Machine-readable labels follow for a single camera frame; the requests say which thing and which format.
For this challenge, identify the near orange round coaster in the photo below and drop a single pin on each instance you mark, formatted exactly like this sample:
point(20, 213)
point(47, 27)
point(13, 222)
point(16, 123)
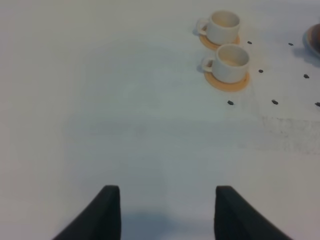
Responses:
point(227, 87)

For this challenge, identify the far white teacup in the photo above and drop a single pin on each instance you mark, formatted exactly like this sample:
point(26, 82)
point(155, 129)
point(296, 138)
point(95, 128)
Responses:
point(222, 27)

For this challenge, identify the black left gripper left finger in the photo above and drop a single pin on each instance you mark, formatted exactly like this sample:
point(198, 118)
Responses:
point(100, 220)

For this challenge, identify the beige round teapot coaster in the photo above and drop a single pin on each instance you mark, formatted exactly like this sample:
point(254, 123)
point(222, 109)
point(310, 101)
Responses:
point(306, 39)

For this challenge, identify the white teacup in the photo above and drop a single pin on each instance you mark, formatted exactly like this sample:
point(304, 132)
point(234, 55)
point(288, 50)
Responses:
point(222, 27)
point(229, 64)

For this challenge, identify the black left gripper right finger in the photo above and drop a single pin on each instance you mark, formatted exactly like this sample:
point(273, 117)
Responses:
point(236, 219)

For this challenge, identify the orange round coaster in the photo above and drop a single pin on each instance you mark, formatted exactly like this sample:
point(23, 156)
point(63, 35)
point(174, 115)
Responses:
point(212, 46)
point(227, 87)

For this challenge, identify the near white teacup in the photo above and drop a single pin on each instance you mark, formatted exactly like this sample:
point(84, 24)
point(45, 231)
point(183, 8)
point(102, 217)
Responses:
point(229, 64)

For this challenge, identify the far orange round coaster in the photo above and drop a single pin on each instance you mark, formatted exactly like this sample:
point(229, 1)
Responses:
point(212, 46)

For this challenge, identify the brown clay teapot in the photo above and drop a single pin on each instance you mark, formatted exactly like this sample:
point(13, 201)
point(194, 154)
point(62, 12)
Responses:
point(313, 37)

